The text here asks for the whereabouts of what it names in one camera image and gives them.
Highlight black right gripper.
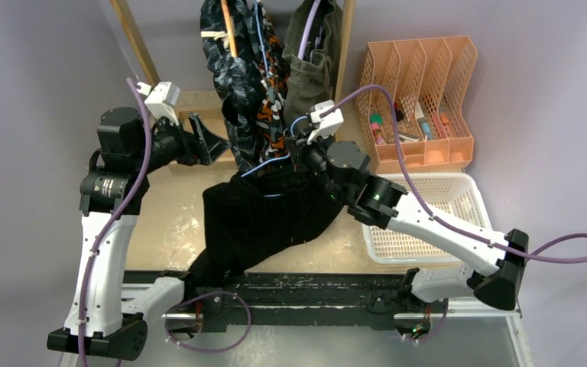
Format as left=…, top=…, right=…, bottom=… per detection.
left=287, top=125, right=347, bottom=203

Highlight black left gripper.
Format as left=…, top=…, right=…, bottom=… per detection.
left=133, top=112, right=229, bottom=174

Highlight dark leaf-print shorts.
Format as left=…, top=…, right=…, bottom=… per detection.
left=199, top=1, right=262, bottom=172

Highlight black shorts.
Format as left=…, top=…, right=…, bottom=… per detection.
left=188, top=167, right=343, bottom=287

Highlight orange plastic hanger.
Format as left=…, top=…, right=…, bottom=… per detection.
left=220, top=0, right=238, bottom=58

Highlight light blue wire hanger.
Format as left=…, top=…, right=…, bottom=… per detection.
left=241, top=115, right=309, bottom=198

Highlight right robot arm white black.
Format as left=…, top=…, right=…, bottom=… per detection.
left=285, top=138, right=529, bottom=311

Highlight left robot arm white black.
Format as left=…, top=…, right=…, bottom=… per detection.
left=47, top=107, right=230, bottom=364

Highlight orange camouflage shorts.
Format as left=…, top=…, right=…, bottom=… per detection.
left=256, top=1, right=290, bottom=161

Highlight olive green shorts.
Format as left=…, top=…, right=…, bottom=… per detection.
left=283, top=1, right=343, bottom=129

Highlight purple plastic hanger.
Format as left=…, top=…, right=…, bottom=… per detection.
left=297, top=0, right=321, bottom=60

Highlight wooden clothes rack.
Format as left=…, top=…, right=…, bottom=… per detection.
left=109, top=0, right=356, bottom=174

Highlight items in file organizer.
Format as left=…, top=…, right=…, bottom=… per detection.
left=368, top=102, right=447, bottom=145

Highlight orange plastic file organizer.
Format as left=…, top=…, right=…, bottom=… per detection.
left=355, top=36, right=478, bottom=174

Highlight white plastic basket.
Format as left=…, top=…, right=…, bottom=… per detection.
left=362, top=172, right=491, bottom=266

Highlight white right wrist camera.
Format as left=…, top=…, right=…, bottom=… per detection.
left=307, top=100, right=345, bottom=145

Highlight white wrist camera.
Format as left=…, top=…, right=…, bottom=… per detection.
left=307, top=100, right=345, bottom=145
left=135, top=82, right=180, bottom=126

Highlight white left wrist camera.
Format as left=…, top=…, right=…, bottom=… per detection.
left=135, top=82, right=180, bottom=126

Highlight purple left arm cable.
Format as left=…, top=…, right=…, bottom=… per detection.
left=76, top=76, right=151, bottom=367

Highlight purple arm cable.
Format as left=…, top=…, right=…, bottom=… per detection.
left=323, top=83, right=587, bottom=265
left=76, top=76, right=151, bottom=367

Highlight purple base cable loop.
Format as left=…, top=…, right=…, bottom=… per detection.
left=164, top=291, right=251, bottom=355

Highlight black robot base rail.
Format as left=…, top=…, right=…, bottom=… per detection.
left=123, top=271, right=448, bottom=336

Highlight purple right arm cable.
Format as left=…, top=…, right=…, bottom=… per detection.
left=323, top=83, right=587, bottom=265

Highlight aluminium frame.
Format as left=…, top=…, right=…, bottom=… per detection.
left=58, top=282, right=533, bottom=367

